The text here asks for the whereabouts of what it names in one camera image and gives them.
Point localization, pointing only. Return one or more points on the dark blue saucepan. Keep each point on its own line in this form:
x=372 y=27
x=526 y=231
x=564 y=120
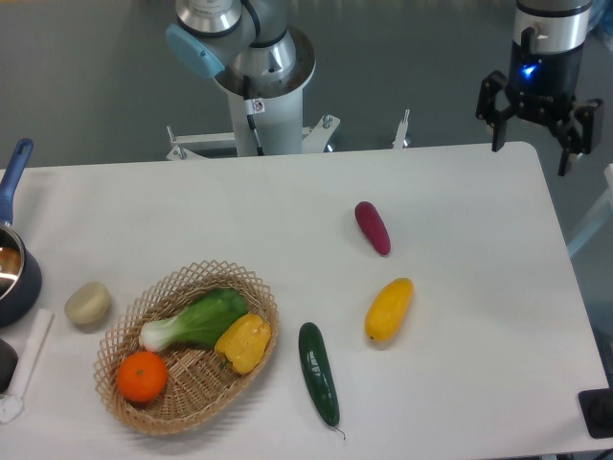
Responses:
x=21 y=278

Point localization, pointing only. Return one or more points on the yellow bell pepper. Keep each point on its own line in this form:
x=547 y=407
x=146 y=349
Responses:
x=243 y=345

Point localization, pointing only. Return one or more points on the black object left edge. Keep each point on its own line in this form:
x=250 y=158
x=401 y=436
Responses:
x=8 y=362

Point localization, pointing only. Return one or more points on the purple sweet potato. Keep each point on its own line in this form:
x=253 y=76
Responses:
x=373 y=227

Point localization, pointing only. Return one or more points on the yellow mango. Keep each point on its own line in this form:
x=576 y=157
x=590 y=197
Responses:
x=386 y=313

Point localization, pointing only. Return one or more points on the woven wicker basket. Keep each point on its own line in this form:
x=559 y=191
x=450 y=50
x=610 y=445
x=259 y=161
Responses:
x=199 y=384

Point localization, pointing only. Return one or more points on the black device right corner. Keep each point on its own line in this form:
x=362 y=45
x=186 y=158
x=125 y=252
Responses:
x=596 y=409

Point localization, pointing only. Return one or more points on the white rolled cloth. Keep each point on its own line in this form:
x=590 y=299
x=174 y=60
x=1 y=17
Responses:
x=12 y=399

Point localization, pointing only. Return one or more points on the green cucumber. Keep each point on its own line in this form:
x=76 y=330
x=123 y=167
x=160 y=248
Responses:
x=318 y=376

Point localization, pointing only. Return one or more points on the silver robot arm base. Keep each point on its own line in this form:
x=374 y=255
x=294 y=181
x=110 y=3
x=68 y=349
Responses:
x=261 y=63

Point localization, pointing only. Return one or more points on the white metal mounting frame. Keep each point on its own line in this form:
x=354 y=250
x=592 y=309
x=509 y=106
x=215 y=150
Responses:
x=315 y=139

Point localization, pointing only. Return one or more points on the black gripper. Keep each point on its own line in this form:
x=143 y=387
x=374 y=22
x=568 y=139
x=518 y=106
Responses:
x=541 y=89

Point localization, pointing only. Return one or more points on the beige round bun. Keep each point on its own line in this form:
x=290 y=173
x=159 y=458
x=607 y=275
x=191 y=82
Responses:
x=88 y=304

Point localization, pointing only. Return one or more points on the green bok choy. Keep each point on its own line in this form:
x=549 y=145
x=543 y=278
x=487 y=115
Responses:
x=201 y=323

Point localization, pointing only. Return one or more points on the orange tangerine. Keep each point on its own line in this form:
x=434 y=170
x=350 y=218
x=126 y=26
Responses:
x=142 y=376

